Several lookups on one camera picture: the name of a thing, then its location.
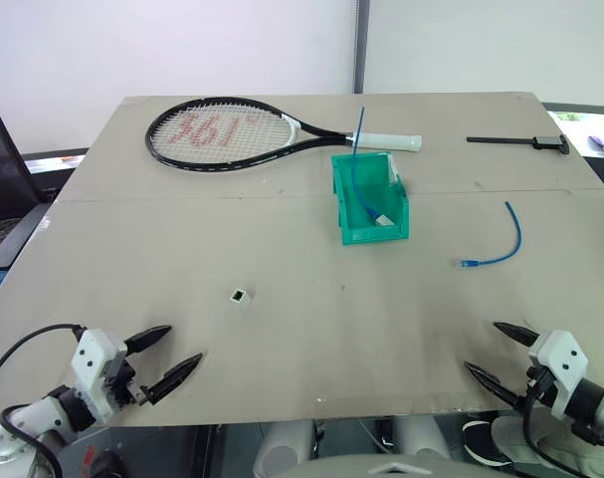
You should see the green plastic storage bin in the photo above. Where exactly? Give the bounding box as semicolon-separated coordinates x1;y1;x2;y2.
329;151;412;247

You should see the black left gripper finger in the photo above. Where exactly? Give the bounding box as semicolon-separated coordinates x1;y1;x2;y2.
123;325;174;356
146;353;204;405

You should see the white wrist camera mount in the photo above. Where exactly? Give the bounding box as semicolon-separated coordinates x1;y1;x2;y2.
527;329;590;420
71;328;129;423

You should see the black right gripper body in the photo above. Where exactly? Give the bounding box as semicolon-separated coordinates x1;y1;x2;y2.
518;363;561;410

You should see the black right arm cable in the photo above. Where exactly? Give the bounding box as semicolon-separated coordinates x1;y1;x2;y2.
522;365;604;478

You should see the blue Ethernet cable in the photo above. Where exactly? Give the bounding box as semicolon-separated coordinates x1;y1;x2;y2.
453;200;525;271

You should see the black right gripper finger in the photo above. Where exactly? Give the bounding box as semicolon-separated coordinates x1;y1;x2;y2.
492;321;540;350
463;360;527;408

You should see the white rounded robot leg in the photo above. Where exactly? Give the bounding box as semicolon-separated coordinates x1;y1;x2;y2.
253;417;316;478
389;414;453;458

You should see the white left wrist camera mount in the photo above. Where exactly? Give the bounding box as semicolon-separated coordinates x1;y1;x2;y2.
71;328;129;423

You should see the small white connector block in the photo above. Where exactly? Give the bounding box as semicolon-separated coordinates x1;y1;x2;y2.
228;287;254;310

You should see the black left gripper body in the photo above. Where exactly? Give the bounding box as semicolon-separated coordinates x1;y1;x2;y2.
101;354;152;408

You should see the black white tennis racket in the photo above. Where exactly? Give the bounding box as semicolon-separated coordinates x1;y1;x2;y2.
143;97;424;174

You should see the black office chair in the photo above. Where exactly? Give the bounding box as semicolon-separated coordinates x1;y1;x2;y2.
0;98;52;273

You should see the grey window pillar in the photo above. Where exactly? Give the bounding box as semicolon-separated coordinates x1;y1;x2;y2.
353;0;372;95

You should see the grey rounded robot torso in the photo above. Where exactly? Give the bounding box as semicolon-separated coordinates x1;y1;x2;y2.
285;449;483;478

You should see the blue cable with white jack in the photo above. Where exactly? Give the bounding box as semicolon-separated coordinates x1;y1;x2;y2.
350;105;397;230

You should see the black clamp tool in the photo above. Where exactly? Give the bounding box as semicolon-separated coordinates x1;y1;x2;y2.
466;133;571;156

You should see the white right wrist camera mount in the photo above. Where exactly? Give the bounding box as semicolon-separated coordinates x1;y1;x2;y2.
527;329;590;420

